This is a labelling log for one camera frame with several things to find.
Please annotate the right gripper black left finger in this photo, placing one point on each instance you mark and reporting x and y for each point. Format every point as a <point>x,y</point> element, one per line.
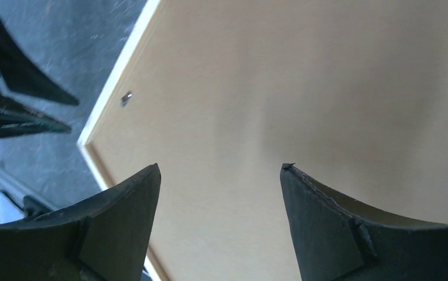
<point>41,247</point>

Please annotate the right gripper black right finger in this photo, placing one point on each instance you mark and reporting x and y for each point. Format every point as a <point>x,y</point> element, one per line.
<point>336,237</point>

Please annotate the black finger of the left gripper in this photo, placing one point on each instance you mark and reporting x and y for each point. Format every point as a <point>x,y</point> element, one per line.
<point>21,75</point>
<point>17,119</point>

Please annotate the brown backing board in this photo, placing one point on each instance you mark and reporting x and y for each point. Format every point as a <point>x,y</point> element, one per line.
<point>354,93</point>

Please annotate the light wooden picture frame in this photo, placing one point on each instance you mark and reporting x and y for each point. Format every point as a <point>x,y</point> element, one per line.
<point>111,89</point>

